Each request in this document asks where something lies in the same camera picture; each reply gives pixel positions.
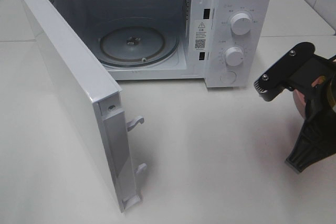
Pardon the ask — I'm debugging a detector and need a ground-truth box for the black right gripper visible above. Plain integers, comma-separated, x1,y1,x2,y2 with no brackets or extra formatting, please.
254,42,335,173

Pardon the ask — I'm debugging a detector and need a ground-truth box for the round white door button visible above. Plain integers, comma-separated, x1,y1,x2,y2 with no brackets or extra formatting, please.
220,71,237,87

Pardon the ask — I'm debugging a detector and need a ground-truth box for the white microwave door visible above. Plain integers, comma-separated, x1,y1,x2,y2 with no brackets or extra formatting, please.
22,0,146,211

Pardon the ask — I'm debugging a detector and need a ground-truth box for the pink round plate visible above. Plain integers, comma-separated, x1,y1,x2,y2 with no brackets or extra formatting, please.
292,90,306,119

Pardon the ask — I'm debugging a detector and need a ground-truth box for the lower white timer knob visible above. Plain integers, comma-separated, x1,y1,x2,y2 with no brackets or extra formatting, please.
223,47,244,67

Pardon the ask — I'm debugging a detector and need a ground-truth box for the upper white power knob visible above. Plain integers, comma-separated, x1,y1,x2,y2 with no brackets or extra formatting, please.
228,11,253,36

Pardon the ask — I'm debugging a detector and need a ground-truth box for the white microwave oven body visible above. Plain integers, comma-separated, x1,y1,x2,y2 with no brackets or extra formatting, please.
49,0,269,88

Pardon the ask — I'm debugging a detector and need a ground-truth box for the glass microwave turntable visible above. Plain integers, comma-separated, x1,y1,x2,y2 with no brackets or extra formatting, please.
96,17,180,68

